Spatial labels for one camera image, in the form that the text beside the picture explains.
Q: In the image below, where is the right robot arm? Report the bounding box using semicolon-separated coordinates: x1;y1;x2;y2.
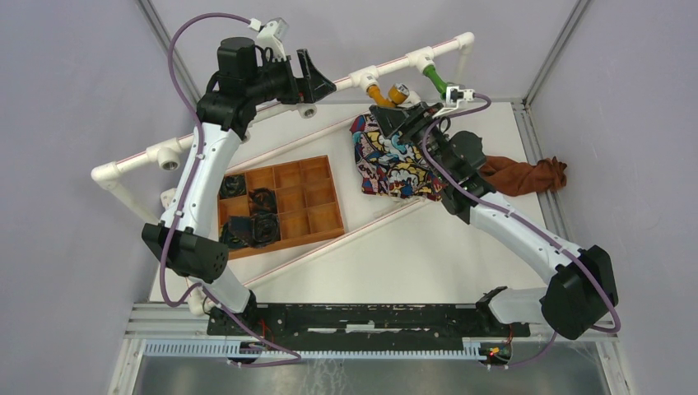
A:
370;102;621;340

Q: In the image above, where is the brown cloth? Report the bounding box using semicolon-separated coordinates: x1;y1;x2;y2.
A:
479;156;568;197

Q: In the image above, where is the white slotted cable duct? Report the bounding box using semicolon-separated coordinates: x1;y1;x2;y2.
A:
143;339;486;361

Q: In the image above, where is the dark patterned rolled cloth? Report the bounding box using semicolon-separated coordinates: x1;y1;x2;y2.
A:
219;212;282;250

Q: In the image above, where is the white pvc pipe frame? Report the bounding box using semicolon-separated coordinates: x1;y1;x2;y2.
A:
91;32;475;223

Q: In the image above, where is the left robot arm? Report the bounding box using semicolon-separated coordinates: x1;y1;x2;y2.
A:
142;37;337;335

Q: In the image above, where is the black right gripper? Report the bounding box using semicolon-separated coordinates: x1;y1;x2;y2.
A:
369;102;451;184

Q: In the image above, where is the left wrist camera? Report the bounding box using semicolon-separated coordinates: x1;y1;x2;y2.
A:
248;17;289;62

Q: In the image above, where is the comic print cloth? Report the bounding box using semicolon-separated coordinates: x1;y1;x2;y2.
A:
350;114;443;202

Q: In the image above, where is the green plastic water faucet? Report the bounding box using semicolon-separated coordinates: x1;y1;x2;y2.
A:
422;64;448;97

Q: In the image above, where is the wooden compartment tray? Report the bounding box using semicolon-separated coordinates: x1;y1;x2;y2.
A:
217;156;345;259

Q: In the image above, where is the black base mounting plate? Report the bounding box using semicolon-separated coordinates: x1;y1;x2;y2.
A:
206;303;531;353

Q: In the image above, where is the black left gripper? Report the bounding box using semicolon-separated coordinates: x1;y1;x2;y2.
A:
246;49;336;106

